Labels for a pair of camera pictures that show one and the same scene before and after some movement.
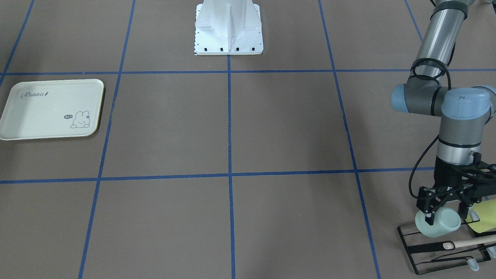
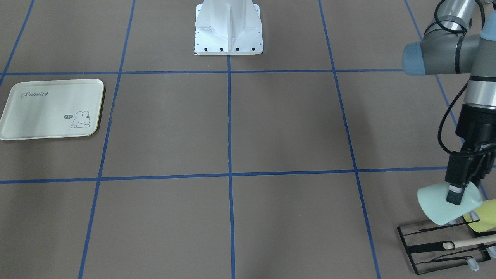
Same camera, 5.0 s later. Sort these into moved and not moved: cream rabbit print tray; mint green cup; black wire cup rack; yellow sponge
Moved: mint green cup
Not moved: cream rabbit print tray; yellow sponge; black wire cup rack
